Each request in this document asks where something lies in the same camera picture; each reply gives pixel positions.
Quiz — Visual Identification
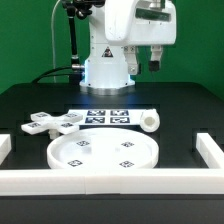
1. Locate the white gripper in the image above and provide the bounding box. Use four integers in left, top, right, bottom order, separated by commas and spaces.
105, 0, 176, 75

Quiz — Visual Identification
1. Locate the white round table top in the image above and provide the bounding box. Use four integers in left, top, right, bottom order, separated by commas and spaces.
47, 128, 159, 170

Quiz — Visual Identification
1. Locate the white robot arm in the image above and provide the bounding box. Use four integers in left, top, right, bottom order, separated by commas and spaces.
80, 0, 176, 95

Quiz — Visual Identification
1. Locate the white marker sheet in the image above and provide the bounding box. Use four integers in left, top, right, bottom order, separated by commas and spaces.
70, 109, 147, 125

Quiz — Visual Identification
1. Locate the white cross-shaped table base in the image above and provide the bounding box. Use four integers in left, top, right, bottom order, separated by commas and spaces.
21, 112, 83, 140

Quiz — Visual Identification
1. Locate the white right fence bar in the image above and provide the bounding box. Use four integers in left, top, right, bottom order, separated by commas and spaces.
196, 133, 224, 169

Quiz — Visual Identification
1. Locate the white fence bar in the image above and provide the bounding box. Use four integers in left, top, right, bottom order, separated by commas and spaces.
196, 133, 224, 169
0, 134, 12, 165
0, 169, 224, 196

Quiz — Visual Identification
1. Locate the white front fence bar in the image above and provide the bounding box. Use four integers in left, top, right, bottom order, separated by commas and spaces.
0, 169, 224, 196

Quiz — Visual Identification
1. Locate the white left fence bar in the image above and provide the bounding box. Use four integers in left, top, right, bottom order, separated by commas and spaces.
0, 134, 12, 165

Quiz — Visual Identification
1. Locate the black cable bundle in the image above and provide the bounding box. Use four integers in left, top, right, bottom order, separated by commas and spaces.
31, 63, 86, 84

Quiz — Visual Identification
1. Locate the grey thin cable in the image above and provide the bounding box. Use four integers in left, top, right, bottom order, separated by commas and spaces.
50, 0, 63, 83

